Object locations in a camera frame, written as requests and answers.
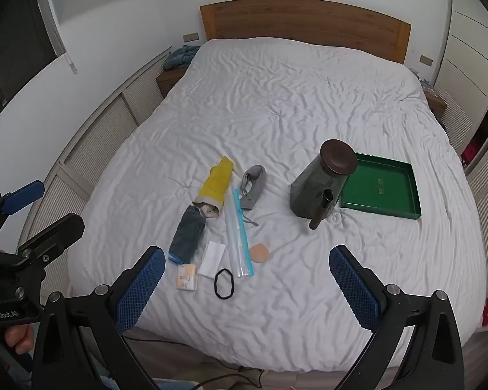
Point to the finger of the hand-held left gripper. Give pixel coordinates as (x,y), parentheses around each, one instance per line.
(57,231)
(24,197)

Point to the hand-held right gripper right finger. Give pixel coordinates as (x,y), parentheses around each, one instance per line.
(353,288)

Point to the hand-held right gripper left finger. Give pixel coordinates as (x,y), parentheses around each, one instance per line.
(142,288)

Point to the tissue packet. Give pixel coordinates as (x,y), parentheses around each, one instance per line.
(187,278)

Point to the grey towel with blue edge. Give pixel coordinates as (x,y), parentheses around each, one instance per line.
(187,231)

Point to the white cloth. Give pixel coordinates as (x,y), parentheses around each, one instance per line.
(211,260)

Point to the beige powder puff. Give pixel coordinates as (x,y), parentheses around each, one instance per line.
(260,252)

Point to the clear zip bag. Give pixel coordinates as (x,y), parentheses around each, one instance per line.
(236,243)

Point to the green tray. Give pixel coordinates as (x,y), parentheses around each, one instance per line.
(382,187)

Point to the yellow cloth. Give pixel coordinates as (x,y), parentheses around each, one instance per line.
(215,180)

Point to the grey sock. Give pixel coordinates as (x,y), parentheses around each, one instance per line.
(254,187)

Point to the person's left hand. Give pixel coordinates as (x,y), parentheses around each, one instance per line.
(18,339)

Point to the dark translucent plastic bin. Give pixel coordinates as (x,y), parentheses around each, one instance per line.
(313,187)

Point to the dark window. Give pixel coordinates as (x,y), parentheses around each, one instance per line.
(12,48)

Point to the white radiator cover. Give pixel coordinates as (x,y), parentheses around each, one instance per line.
(486,199)

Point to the red cloth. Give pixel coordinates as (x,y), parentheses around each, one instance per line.
(469,156)

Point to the wooden nightstand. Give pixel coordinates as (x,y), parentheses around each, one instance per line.
(437,105)
(168,81)

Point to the blue cloth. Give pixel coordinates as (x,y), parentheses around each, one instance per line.
(179,57)

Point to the blue packets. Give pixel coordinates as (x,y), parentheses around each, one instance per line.
(425,82)

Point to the white wardrobe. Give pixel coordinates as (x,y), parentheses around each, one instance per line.
(471,48)

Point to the wooden headboard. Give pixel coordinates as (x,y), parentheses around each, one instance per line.
(309,20)

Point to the slatted wall cabinet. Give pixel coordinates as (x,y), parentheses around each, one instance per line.
(97,138)

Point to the wall switch plate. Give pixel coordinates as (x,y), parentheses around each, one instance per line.
(190,37)
(426,60)

